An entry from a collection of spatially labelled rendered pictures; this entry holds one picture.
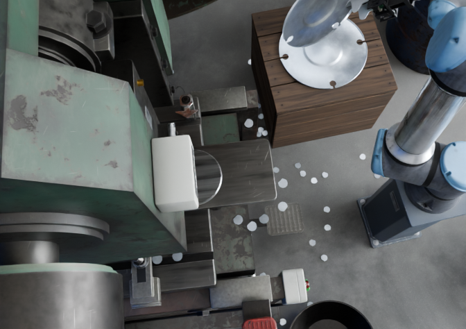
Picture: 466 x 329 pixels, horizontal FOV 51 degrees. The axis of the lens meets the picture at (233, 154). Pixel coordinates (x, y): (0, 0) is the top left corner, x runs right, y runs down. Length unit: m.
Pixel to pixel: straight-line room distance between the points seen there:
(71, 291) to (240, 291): 0.76
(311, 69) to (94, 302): 1.32
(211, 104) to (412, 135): 0.49
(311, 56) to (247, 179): 0.71
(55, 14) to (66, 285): 0.24
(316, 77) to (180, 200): 1.21
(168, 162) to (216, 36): 1.65
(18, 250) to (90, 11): 0.24
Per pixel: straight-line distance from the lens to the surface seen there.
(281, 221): 1.67
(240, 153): 1.08
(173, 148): 0.50
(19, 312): 0.42
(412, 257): 1.91
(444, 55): 0.92
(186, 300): 1.19
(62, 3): 0.51
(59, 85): 0.39
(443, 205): 1.42
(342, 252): 1.85
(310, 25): 1.62
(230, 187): 1.06
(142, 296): 1.07
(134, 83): 0.72
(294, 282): 1.18
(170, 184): 0.49
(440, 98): 1.04
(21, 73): 0.38
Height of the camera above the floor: 1.80
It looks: 72 degrees down
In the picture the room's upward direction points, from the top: 5 degrees counter-clockwise
